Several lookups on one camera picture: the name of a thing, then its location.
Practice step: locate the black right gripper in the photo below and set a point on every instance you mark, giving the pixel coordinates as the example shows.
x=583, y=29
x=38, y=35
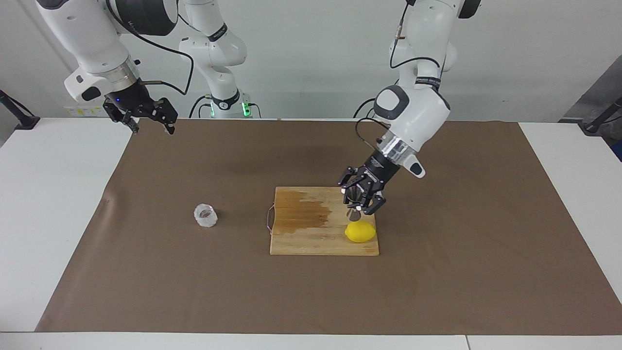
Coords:
x=130, y=97

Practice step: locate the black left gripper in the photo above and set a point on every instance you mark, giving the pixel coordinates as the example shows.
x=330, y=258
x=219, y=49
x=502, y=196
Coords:
x=376, y=175

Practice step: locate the steel double jigger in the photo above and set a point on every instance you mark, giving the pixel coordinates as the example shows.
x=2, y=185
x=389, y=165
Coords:
x=355, y=215

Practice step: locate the clear faceted glass cup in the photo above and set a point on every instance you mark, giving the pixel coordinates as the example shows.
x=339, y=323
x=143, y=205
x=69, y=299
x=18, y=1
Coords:
x=206, y=221

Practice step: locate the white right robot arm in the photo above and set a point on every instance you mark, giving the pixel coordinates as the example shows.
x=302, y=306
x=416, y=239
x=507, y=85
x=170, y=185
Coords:
x=92, y=43

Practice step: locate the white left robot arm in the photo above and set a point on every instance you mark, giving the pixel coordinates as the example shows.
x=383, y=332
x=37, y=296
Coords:
x=418, y=112

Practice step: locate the yellow lemon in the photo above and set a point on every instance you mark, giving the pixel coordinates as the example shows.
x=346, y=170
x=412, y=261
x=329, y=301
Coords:
x=360, y=233

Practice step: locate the yellow warning label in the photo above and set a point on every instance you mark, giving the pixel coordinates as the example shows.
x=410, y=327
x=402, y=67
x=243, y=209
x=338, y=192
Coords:
x=82, y=112

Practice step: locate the wooden cutting board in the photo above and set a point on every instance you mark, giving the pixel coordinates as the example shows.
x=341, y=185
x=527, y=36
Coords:
x=316, y=243

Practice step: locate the brown paper table mat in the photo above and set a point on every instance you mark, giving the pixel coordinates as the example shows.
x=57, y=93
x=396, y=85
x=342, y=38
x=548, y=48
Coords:
x=311, y=291

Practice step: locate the black table clamp stand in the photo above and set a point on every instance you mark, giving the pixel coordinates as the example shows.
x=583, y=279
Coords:
x=593, y=127
x=26, y=121

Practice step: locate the blue object at table edge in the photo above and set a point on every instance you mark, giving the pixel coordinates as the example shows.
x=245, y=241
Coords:
x=618, y=150

